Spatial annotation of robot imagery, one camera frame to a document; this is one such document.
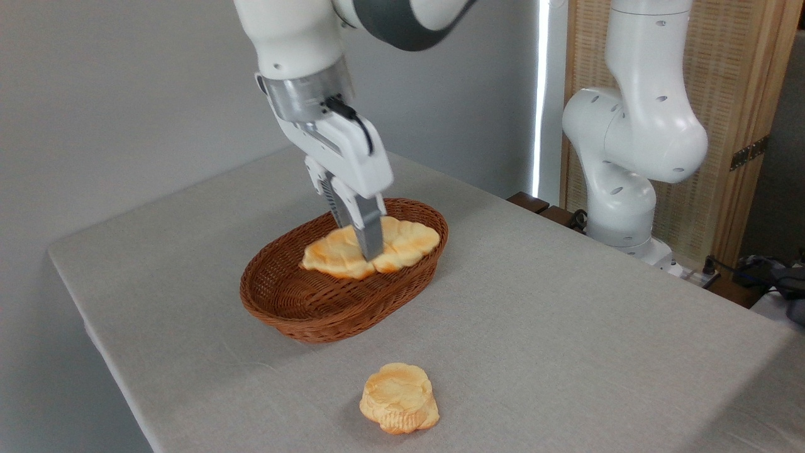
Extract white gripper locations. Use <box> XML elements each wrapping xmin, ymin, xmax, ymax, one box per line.
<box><xmin>277</xmin><ymin>115</ymin><xmax>395</xmax><ymax>260</ymax></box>

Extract round golden bread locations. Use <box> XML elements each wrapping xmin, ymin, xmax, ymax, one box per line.
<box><xmin>359</xmin><ymin>362</ymin><xmax>440</xmax><ymax>435</ymax></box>

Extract brown wicker basket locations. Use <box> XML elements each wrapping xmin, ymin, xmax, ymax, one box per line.
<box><xmin>239</xmin><ymin>198</ymin><xmax>450</xmax><ymax>344</ymax></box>

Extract dark brown wooden block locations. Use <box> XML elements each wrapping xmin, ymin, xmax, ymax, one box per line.
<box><xmin>540</xmin><ymin>206</ymin><xmax>577</xmax><ymax>229</ymax></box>
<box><xmin>507</xmin><ymin>192</ymin><xmax>551</xmax><ymax>215</ymax></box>

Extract grey tablecloth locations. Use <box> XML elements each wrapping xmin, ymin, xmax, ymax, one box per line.
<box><xmin>48</xmin><ymin>143</ymin><xmax>805</xmax><ymax>453</ymax></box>

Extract white power strip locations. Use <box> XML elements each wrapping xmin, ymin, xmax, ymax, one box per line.
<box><xmin>680</xmin><ymin>255</ymin><xmax>722</xmax><ymax>289</ymax></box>

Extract dark metal hinge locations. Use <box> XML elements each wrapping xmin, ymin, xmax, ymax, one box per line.
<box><xmin>730</xmin><ymin>135</ymin><xmax>770</xmax><ymax>172</ymax></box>

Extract wooden rattan screen panel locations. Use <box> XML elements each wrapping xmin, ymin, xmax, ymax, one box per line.
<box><xmin>560</xmin><ymin>0</ymin><xmax>805</xmax><ymax>271</ymax></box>

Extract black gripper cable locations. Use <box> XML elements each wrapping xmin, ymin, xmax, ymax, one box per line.
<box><xmin>324</xmin><ymin>96</ymin><xmax>375</xmax><ymax>156</ymax></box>

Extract black cable bundle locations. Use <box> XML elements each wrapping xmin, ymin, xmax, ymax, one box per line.
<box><xmin>717</xmin><ymin>250</ymin><xmax>805</xmax><ymax>325</ymax></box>

